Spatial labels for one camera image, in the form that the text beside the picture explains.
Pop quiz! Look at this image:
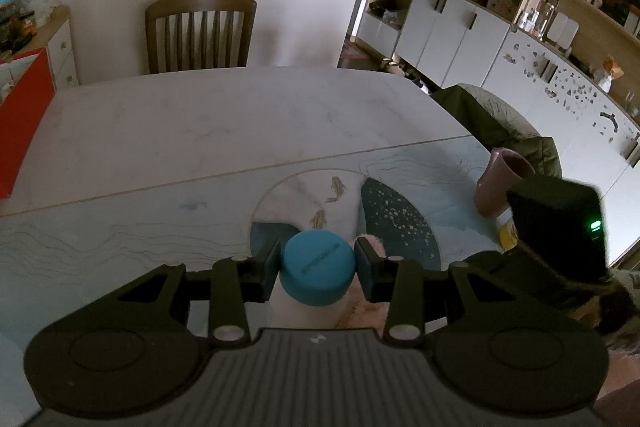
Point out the blue printed table mat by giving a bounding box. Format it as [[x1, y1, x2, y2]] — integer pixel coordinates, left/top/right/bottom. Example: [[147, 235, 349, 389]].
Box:
[[0, 134, 507, 360]]

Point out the olive green jacket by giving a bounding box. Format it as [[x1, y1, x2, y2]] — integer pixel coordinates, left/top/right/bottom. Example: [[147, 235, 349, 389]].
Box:
[[432, 83, 564, 180]]

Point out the brown wooden chair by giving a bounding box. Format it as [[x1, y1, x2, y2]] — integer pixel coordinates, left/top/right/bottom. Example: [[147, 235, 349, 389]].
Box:
[[145, 0, 258, 76]]

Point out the orange white figurine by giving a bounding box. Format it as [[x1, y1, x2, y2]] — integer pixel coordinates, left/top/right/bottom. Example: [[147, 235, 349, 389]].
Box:
[[597, 54, 627, 94]]

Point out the white container with blue lid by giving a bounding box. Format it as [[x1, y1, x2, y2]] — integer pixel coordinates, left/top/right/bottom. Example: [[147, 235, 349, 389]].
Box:
[[270, 229, 357, 331]]

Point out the white drawer cabinet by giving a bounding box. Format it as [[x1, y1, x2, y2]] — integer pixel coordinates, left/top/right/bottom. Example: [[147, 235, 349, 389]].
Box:
[[36, 5, 81, 89]]

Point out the white wall cabinet unit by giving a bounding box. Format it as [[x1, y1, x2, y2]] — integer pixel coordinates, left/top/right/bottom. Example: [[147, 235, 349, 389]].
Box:
[[349, 0, 640, 269]]

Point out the clutter pile on cabinet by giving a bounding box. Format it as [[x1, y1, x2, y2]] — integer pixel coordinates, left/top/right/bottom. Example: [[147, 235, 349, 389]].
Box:
[[0, 0, 57, 64]]

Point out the mauve cup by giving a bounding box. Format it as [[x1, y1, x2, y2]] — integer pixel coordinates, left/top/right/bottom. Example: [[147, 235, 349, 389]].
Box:
[[474, 147, 539, 218]]

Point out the red cardboard box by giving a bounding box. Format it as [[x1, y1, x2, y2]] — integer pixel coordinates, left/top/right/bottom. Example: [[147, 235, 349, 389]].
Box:
[[0, 47, 56, 199]]

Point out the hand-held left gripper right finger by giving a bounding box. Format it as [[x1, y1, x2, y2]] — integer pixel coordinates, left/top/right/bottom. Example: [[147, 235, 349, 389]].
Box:
[[354, 237, 508, 349]]

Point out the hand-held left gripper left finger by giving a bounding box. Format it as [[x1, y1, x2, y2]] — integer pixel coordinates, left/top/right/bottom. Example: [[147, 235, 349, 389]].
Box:
[[117, 240, 283, 349]]

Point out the yellow round object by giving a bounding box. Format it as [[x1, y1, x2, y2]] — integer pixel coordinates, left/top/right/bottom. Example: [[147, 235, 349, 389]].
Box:
[[497, 211, 521, 251]]

